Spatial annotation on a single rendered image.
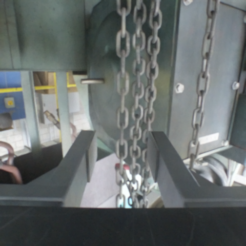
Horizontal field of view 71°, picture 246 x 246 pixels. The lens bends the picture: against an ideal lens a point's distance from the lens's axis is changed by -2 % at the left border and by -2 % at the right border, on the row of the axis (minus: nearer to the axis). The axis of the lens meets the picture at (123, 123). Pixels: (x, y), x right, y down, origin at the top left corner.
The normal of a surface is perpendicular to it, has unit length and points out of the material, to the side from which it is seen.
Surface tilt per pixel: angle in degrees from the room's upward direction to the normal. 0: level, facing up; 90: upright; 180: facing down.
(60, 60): 90
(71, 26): 90
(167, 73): 90
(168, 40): 90
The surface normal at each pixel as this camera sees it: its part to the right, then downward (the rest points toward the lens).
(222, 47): 0.49, 0.26
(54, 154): 0.76, 0.21
